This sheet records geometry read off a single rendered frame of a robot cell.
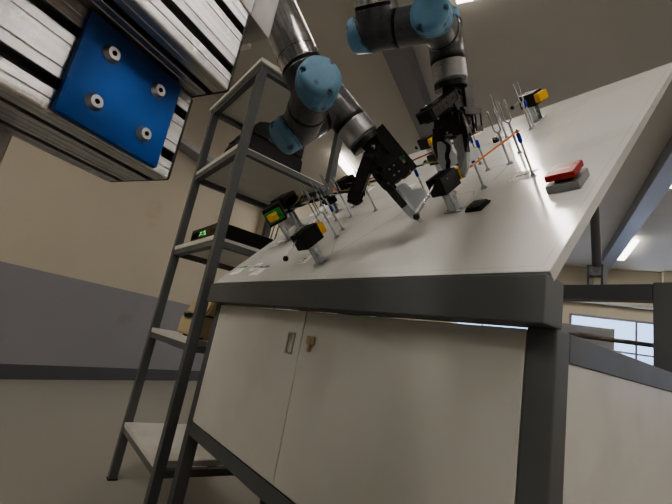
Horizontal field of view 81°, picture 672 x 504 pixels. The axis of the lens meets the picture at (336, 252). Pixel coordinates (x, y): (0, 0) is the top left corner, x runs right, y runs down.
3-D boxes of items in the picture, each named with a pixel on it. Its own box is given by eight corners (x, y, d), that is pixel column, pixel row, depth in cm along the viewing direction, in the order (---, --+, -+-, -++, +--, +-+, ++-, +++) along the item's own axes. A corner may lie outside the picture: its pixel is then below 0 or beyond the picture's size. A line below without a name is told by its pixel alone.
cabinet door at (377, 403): (499, 671, 45) (523, 327, 54) (269, 485, 88) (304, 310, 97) (511, 664, 47) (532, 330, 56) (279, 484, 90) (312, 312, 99)
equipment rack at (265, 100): (132, 547, 126) (262, 56, 168) (103, 476, 173) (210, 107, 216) (270, 528, 155) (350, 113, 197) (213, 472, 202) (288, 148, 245)
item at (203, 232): (216, 236, 157) (220, 220, 158) (187, 244, 185) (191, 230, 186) (286, 259, 176) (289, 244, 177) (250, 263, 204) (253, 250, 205)
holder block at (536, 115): (521, 122, 132) (512, 96, 130) (550, 115, 122) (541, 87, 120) (512, 128, 131) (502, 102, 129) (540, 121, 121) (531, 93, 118)
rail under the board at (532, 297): (543, 323, 49) (546, 272, 51) (206, 301, 142) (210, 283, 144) (562, 330, 53) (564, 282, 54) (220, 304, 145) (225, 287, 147)
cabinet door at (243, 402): (271, 484, 89) (305, 311, 98) (191, 421, 132) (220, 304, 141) (278, 484, 90) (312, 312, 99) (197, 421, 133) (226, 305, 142)
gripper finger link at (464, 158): (488, 172, 88) (478, 132, 88) (471, 173, 85) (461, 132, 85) (476, 176, 90) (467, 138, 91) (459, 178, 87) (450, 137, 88)
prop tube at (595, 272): (601, 277, 101) (595, 160, 104) (589, 277, 103) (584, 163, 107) (605, 278, 103) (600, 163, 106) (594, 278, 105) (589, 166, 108)
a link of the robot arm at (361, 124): (334, 134, 82) (342, 138, 90) (347, 151, 82) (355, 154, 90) (361, 108, 80) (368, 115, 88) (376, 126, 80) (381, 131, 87)
